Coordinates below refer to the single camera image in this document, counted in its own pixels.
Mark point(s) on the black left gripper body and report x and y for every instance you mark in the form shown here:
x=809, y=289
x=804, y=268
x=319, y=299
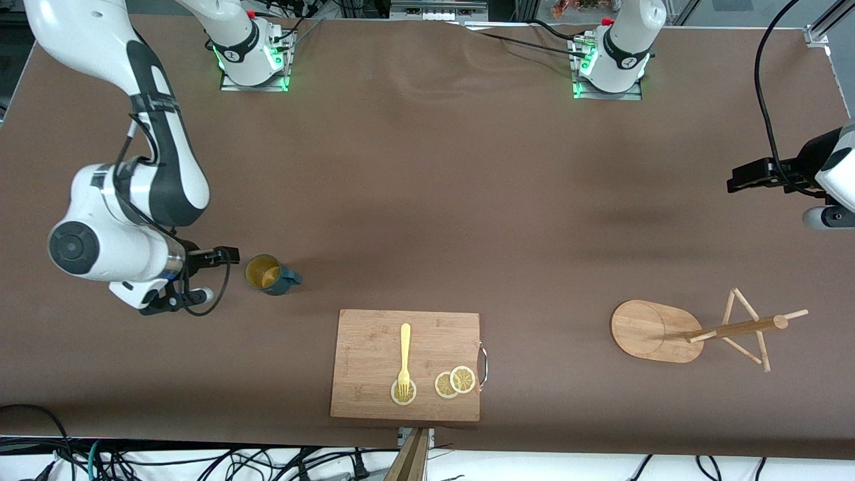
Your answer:
x=806, y=162

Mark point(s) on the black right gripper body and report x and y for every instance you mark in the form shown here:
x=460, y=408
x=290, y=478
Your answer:
x=194, y=260

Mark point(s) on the teal cup with yellow inside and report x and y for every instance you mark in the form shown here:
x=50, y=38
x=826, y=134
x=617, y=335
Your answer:
x=264, y=272

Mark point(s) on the wooden cup rack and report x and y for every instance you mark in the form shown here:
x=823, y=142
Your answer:
x=651, y=331

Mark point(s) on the yellow plastic fork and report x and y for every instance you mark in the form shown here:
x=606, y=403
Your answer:
x=405, y=347

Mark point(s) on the lemon slice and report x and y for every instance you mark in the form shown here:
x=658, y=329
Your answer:
x=395, y=398
x=462, y=379

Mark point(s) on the colourful toy pile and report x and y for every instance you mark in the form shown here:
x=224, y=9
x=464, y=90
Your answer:
x=574, y=7

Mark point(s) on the wooden strip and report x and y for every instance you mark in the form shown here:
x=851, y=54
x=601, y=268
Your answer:
x=411, y=461

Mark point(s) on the grey power strip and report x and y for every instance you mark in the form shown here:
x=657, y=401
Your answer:
x=437, y=12

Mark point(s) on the aluminium frame profile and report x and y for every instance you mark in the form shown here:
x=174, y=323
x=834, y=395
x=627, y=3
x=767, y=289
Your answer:
x=818, y=33

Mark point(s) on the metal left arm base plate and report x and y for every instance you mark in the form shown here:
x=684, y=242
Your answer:
x=608, y=96

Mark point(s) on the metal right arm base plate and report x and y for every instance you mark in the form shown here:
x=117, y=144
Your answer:
x=254, y=87

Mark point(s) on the small metal bracket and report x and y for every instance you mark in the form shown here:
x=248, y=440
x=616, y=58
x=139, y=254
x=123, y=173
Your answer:
x=431, y=437

